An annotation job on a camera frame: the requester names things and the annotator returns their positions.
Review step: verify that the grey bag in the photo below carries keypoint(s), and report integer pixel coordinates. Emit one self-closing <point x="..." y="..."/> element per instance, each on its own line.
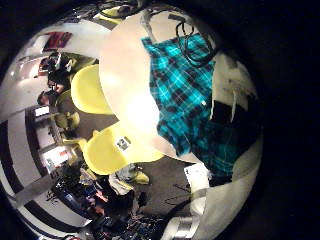
<point x="125" y="178"/>

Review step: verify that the plain yellow chair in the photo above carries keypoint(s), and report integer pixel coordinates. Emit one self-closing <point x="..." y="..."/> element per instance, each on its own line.
<point x="88" y="90"/>

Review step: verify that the yellow chair with marker tag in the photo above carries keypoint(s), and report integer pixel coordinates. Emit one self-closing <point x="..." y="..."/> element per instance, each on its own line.
<point x="106" y="155"/>

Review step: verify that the bright display screen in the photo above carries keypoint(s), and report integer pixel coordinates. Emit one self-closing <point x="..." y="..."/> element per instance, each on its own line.
<point x="56" y="156"/>

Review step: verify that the white paper sheet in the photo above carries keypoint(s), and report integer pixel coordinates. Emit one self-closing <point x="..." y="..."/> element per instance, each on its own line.
<point x="196" y="176"/>

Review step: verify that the red poster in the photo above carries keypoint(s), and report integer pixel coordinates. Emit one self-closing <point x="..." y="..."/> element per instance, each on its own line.
<point x="58" y="40"/>

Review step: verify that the teal plaid shirt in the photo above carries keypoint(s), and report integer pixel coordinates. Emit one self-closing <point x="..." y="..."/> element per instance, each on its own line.
<point x="180" y="90"/>

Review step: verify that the seated person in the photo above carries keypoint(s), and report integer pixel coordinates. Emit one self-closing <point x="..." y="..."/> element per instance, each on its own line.
<point x="60" y="106"/>

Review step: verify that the black white marker tag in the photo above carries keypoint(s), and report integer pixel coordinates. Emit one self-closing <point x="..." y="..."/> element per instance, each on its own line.
<point x="123" y="143"/>

